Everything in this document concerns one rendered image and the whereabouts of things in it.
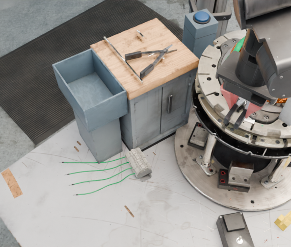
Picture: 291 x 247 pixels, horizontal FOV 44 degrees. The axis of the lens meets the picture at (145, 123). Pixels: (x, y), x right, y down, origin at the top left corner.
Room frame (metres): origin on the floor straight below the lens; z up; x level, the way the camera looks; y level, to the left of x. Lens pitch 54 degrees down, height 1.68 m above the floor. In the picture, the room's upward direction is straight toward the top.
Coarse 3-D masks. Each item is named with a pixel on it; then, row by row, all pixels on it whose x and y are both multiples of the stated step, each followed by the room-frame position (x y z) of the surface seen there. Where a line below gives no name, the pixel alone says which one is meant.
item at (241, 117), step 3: (243, 111) 0.38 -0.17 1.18; (246, 111) 0.38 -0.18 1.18; (240, 114) 0.38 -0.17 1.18; (243, 114) 0.38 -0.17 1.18; (240, 117) 0.37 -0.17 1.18; (243, 117) 0.37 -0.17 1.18; (237, 120) 0.36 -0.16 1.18; (240, 120) 0.36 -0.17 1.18; (243, 120) 0.37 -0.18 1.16; (237, 123) 0.36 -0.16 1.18; (240, 123) 0.36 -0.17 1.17; (234, 126) 0.36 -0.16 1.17; (237, 126) 0.35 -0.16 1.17
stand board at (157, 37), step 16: (128, 32) 0.73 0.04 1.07; (144, 32) 0.73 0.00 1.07; (160, 32) 0.73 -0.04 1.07; (96, 48) 0.67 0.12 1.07; (128, 48) 0.67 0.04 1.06; (144, 48) 0.67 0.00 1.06; (160, 48) 0.67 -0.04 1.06; (176, 48) 0.67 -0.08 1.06; (112, 64) 0.61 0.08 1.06; (144, 64) 0.61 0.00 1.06; (160, 64) 0.61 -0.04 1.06; (176, 64) 0.61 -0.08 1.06; (192, 64) 0.61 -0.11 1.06; (128, 80) 0.56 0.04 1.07; (144, 80) 0.56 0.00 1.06; (160, 80) 0.56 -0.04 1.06; (128, 96) 0.52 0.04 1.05
